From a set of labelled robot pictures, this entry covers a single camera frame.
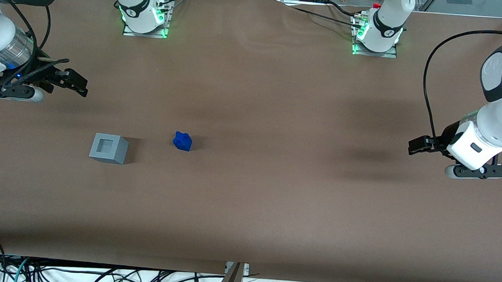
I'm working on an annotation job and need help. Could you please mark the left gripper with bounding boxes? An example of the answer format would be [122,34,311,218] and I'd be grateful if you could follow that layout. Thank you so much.
[408,117,502,172]

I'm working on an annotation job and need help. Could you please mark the blue plastic part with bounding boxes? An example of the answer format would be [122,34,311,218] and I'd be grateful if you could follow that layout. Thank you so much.
[172,131,194,152]

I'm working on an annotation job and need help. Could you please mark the gray cube base with hole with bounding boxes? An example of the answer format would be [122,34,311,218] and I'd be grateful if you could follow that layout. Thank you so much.
[88,132,130,165]

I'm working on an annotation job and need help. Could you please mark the table cover sheet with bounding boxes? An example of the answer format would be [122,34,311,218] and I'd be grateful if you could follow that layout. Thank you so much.
[0,0,502,282]

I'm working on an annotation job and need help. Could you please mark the black right wrist camera bar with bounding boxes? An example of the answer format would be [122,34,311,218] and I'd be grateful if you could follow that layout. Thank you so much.
[0,83,45,104]

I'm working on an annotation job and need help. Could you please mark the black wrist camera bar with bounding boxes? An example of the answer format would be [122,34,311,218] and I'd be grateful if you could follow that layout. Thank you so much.
[0,83,45,104]
[445,162,502,182]

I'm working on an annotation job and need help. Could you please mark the black left wrist camera bar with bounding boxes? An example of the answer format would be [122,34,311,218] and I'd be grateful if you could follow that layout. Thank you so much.
[445,162,502,182]

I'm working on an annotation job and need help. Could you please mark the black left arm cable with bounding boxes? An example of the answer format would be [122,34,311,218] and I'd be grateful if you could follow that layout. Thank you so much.
[419,26,502,150]

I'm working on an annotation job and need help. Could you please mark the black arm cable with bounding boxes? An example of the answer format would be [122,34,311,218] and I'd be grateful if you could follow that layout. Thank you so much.
[0,0,75,93]
[419,26,502,150]

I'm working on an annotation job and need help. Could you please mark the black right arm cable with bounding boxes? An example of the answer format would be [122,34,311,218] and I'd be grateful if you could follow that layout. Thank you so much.
[0,0,75,93]

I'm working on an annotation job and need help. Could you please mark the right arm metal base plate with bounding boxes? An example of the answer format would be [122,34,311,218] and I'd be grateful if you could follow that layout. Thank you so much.
[122,18,170,39]

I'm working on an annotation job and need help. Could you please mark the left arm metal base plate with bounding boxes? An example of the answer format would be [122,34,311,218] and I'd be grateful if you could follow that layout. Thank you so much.
[351,42,398,59]

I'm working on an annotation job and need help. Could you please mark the teal cable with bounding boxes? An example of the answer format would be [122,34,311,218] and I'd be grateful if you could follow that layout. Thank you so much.
[5,256,31,282]

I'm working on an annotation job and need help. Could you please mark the tangled black cables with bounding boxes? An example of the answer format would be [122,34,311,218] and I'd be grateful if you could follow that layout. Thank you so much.
[29,262,226,282]

